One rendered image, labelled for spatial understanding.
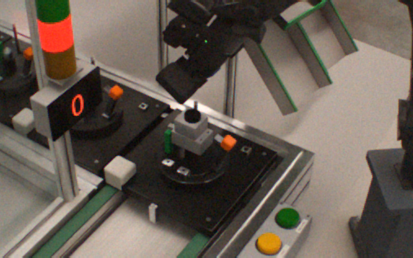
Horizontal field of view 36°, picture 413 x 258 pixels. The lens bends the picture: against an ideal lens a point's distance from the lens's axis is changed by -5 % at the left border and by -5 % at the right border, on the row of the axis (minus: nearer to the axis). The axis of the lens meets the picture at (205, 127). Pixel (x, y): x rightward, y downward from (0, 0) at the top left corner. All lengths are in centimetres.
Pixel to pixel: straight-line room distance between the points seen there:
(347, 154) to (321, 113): 14
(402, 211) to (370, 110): 53
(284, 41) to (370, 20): 226
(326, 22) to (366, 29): 202
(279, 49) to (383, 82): 41
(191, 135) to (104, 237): 24
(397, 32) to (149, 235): 258
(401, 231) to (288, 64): 44
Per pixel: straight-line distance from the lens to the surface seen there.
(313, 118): 155
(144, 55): 172
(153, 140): 131
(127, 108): 138
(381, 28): 359
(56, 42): 96
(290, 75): 138
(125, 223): 123
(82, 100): 104
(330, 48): 151
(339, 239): 131
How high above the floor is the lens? 186
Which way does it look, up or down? 42 degrees down
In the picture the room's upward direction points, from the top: 1 degrees clockwise
